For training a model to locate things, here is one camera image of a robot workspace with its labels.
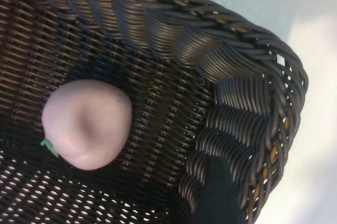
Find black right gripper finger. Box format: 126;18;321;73
194;158;245;224

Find pink peach with green leaf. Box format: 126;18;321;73
41;79;132;170

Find dark brown wicker basket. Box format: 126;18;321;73
0;0;309;224

